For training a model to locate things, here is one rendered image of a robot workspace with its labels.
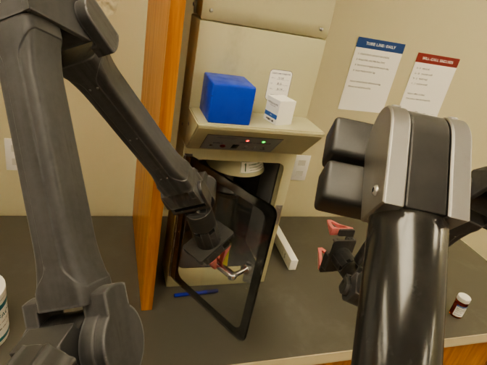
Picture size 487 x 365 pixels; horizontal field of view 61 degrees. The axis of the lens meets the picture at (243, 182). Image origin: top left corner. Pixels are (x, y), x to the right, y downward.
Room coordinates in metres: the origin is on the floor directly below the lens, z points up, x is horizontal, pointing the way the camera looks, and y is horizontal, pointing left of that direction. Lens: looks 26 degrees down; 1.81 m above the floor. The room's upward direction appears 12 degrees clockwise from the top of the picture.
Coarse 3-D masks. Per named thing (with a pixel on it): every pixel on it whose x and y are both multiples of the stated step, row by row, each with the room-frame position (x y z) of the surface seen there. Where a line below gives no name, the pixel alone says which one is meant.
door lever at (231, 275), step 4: (220, 264) 0.78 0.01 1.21; (224, 264) 0.78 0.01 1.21; (216, 268) 0.78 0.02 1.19; (220, 268) 0.77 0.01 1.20; (224, 268) 0.77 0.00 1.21; (228, 268) 0.77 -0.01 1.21; (244, 268) 0.78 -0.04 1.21; (248, 268) 0.78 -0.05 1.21; (224, 272) 0.76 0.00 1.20; (228, 272) 0.76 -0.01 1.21; (232, 272) 0.76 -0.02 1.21; (236, 272) 0.76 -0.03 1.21; (240, 272) 0.77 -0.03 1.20; (244, 272) 0.78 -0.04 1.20; (248, 272) 0.78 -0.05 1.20; (228, 276) 0.75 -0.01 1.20; (232, 276) 0.75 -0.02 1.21; (236, 276) 0.75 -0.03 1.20; (232, 280) 0.75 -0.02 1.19
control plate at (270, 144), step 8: (208, 136) 0.90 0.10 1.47; (216, 136) 0.90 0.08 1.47; (224, 136) 0.91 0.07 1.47; (232, 136) 0.91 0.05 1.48; (240, 136) 0.92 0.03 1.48; (208, 144) 0.93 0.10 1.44; (216, 144) 0.94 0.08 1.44; (224, 144) 0.94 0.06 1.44; (232, 144) 0.95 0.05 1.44; (240, 144) 0.95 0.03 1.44; (248, 144) 0.96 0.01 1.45; (256, 144) 0.96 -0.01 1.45; (264, 144) 0.97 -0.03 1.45; (272, 144) 0.98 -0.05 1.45
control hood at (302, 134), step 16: (192, 112) 0.93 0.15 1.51; (192, 128) 0.90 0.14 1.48; (208, 128) 0.87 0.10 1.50; (224, 128) 0.88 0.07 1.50; (240, 128) 0.89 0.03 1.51; (256, 128) 0.91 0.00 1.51; (272, 128) 0.93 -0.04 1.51; (288, 128) 0.95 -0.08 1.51; (304, 128) 0.98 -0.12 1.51; (192, 144) 0.93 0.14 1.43; (288, 144) 0.99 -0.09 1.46; (304, 144) 1.00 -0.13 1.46
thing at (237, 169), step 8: (208, 160) 1.09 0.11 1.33; (216, 160) 1.06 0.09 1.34; (216, 168) 1.05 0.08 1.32; (224, 168) 1.04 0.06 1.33; (232, 168) 1.04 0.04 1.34; (240, 168) 1.05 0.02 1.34; (248, 168) 1.06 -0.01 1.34; (256, 168) 1.07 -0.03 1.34; (264, 168) 1.12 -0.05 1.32; (240, 176) 1.04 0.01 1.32; (248, 176) 1.05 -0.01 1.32
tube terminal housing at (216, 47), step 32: (192, 32) 1.03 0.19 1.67; (224, 32) 0.99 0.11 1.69; (256, 32) 1.01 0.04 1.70; (192, 64) 0.98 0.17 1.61; (224, 64) 0.99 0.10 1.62; (256, 64) 1.02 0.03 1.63; (288, 64) 1.05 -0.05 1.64; (192, 96) 0.97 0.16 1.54; (256, 96) 1.03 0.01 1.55; (288, 96) 1.06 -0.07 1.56; (224, 160) 1.01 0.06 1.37; (256, 160) 1.04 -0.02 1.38; (288, 160) 1.07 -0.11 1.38
